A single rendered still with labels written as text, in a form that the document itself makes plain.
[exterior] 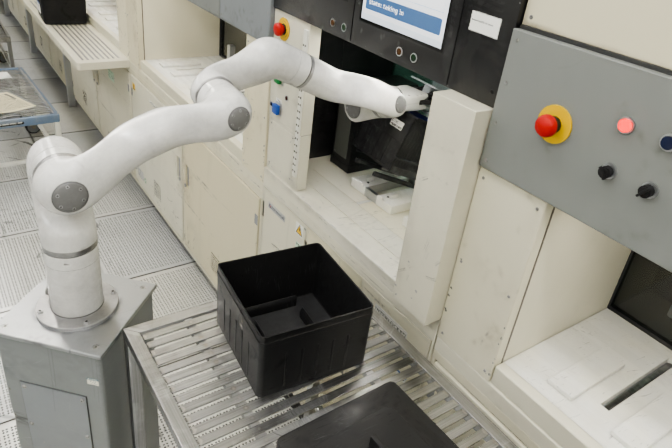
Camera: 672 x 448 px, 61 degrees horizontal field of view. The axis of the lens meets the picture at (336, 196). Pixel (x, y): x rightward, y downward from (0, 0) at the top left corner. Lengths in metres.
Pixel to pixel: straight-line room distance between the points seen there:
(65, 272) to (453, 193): 0.88
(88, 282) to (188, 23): 1.96
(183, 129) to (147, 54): 1.83
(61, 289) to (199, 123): 0.50
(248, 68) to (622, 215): 0.85
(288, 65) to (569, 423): 0.98
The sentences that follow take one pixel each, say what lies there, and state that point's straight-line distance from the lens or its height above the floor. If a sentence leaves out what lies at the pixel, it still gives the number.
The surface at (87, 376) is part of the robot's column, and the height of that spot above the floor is 0.68.
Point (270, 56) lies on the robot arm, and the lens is 1.39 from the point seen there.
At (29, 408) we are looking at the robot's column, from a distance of 1.71.
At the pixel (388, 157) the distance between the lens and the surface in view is 1.72.
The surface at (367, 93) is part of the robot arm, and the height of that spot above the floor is 1.28.
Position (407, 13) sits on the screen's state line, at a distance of 1.33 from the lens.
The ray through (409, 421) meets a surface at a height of 0.86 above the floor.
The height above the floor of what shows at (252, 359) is 0.84.
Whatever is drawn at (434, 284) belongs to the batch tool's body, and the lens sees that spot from 1.32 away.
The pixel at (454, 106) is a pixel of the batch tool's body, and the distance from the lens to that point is 1.17.
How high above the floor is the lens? 1.75
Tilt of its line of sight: 28 degrees down
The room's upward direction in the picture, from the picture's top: 7 degrees clockwise
